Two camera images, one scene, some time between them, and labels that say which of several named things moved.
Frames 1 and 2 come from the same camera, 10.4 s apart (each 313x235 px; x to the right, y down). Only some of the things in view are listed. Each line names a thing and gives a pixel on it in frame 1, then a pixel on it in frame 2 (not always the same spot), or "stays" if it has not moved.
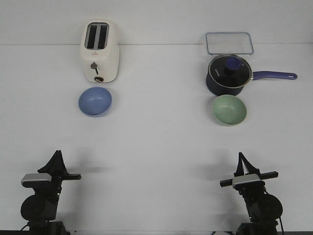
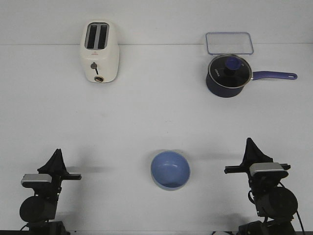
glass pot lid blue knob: x=230 y=71 stays
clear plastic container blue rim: x=229 y=43 stays
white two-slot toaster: x=100 y=47 stays
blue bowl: x=95 y=102 → x=170 y=170
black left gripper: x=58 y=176 stays
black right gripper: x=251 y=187 → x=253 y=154
